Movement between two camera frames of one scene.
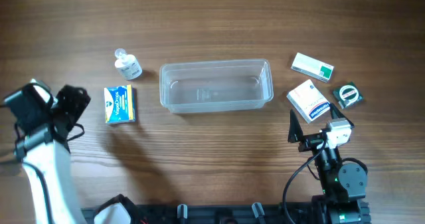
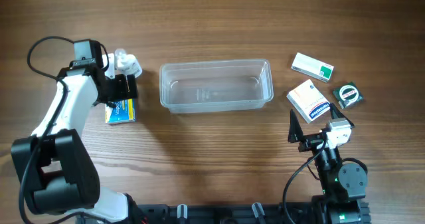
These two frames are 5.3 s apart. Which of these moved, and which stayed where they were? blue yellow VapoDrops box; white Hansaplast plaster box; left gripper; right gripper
Moved: left gripper
Stayed: blue yellow VapoDrops box; white Hansaplast plaster box; right gripper
